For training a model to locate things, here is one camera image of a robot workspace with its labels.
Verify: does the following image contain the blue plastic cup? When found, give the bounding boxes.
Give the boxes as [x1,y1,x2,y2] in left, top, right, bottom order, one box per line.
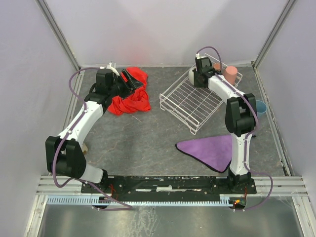
[256,100,267,118]

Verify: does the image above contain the salmon pink ceramic mug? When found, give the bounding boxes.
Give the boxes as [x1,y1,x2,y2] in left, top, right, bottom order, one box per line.
[213,63,222,73]

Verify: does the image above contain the beige cup behind arm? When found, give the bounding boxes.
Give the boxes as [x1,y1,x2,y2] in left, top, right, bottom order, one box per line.
[81,143,88,155]

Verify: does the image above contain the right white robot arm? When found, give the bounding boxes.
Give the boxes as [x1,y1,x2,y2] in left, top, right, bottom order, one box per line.
[189,54,258,182]

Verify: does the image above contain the purple microfiber cloth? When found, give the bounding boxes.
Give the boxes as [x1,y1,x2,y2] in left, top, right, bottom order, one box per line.
[175,135,233,173]

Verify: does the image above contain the cream ceramic mug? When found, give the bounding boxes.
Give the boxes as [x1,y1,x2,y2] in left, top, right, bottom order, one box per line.
[188,68,195,86]

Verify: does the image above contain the pink plastic tumbler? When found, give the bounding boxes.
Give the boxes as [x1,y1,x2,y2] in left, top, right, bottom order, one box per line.
[223,66,238,85]

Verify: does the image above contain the white wire dish rack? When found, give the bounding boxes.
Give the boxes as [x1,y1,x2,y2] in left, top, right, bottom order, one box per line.
[159,53,243,136]

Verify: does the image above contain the black mounting base plate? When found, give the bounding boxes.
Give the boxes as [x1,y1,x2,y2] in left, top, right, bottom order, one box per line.
[96,175,257,202]

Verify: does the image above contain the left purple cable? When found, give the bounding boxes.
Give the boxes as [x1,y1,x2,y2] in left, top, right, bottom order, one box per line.
[53,66,134,212]

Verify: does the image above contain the red crumpled cloth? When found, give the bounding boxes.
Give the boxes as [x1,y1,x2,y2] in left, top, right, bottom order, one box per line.
[108,67,152,116]

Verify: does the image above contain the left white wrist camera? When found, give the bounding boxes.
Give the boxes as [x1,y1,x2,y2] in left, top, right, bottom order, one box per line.
[99,62,119,76]

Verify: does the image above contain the light blue cable duct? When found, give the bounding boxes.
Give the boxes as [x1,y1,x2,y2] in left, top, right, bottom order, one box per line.
[46,194,235,207]

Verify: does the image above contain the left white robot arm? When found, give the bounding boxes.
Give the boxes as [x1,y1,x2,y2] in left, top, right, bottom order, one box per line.
[45,66,144,184]

